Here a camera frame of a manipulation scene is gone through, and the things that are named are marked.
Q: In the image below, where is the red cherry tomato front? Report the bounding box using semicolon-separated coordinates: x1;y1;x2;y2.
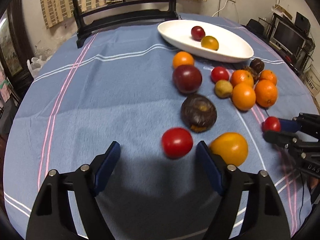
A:
262;116;281;132

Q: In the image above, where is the red cherry tomato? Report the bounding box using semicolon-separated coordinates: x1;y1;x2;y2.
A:
210;66;229;83
161;127;193;159
262;116;281;132

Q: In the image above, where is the orange tomato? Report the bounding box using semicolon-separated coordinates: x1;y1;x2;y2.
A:
209;132;248;166

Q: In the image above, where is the medium orange fruit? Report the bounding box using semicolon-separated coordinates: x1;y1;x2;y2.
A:
232;82;256;111

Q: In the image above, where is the small orange hidden fruit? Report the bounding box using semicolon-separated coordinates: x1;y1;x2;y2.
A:
259;69;277;86

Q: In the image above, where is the dark passion fruit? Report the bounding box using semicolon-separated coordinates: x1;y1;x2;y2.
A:
249;58;265;74
180;94;217;133
243;66;260;84

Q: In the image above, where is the large orange mandarin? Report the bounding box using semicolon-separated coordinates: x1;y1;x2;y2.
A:
230;69;254;88

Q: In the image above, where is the dark passion fruit back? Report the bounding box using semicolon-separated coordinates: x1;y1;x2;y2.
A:
249;58;265;74

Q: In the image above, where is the small yellow-green fruit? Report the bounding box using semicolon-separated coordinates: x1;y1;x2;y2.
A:
214;80;233;99

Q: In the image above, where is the large dark red plum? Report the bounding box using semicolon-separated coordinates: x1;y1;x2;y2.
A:
172;65;202;94

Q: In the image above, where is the yellow-green tomato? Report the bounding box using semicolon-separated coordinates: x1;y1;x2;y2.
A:
201;36;219;51

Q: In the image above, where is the small orange fruit back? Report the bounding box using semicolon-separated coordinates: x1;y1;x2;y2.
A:
172;51;195;69

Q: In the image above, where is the small dark red plum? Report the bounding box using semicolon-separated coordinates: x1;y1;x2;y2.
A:
191;26;206;41

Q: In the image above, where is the person's right hand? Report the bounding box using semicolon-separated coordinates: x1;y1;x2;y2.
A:
309;177;319;204

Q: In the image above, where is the white bucket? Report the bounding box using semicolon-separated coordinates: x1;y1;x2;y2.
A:
304;64;320;97

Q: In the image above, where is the dark side desk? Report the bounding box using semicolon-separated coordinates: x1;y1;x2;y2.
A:
256;12;316;77

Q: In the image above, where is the computer monitor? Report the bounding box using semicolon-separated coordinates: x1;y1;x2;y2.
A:
270;22;305;55

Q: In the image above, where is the white oval plate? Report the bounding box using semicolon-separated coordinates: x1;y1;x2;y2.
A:
157;20;254;63

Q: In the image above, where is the black hat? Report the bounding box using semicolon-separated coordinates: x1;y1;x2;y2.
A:
243;19;264;36

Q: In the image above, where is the black speaker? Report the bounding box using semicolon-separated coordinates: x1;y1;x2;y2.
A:
295;12;310;33

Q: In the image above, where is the blue striped tablecloth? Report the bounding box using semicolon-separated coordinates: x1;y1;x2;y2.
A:
4;14;317;239

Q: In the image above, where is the white plastic bag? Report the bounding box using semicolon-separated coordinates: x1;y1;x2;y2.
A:
27;57;47;79

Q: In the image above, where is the dark framed painting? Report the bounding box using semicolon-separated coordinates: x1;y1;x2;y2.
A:
1;5;33;99

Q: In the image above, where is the round embroidered screen stand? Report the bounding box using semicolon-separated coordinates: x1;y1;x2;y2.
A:
72;0;178;48

